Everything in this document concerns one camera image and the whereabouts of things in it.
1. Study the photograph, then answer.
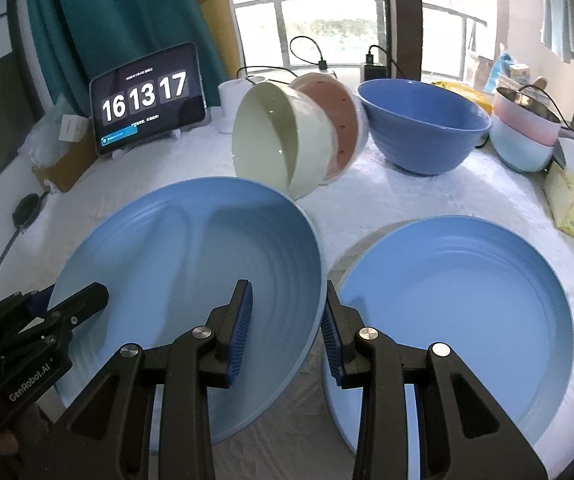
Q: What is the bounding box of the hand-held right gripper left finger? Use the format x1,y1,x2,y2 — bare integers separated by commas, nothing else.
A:
54,279,255,480

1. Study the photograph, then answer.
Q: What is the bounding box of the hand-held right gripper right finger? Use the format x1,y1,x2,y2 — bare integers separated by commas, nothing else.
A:
321,280,550,480

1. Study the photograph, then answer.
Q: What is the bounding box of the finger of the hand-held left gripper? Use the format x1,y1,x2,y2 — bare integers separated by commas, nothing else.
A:
0,291,48,342
41,282,110,349

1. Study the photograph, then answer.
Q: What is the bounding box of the light blue plate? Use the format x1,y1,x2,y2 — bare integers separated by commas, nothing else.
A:
323,215,574,454
47,175,328,446

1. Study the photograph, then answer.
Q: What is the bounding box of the green bowl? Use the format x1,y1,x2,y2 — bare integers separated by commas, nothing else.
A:
232,82,340,200

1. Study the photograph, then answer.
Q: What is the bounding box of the pink strawberry bowl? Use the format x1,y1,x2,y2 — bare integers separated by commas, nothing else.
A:
292,72,370,186

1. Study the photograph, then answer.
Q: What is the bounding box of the large blue bowl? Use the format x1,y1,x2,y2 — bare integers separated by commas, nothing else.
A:
357,78,492,177

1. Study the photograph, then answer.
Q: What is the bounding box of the black round puck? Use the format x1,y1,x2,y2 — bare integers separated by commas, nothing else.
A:
12,193,43,231

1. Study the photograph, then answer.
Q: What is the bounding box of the cardboard box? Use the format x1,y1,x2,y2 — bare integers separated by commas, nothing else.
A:
32,130,98,194

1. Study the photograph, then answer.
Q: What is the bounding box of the small white box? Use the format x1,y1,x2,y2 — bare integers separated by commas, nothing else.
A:
62,115,92,144

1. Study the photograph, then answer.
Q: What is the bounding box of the tablet with clock display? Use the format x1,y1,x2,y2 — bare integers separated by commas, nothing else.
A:
89,42,208,156

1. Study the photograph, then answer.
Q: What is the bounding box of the white desk lamp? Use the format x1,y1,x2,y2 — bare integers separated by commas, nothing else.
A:
169,0,268,135

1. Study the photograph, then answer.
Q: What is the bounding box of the small light blue bowl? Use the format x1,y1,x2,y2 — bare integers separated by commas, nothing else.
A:
489,120,556,174

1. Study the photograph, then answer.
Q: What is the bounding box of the yellow snack packet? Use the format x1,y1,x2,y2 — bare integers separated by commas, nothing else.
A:
432,81,496,112

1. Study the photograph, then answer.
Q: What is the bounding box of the small pink bowl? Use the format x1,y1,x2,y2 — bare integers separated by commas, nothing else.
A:
492,92,560,147

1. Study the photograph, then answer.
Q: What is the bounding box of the teal curtain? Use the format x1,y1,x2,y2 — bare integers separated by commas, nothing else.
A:
24,0,228,111

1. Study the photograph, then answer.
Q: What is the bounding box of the yellow curtain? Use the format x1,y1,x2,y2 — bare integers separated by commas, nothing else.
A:
187,0,240,82

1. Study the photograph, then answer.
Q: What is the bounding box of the white plastic basket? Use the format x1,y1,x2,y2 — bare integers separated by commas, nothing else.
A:
497,62,534,92

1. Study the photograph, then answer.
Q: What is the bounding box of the balcony railing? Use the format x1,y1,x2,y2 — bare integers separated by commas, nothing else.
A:
232,0,488,87

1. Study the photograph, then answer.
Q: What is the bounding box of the light blue hanging towel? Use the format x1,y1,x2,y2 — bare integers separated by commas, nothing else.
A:
539,0,574,64

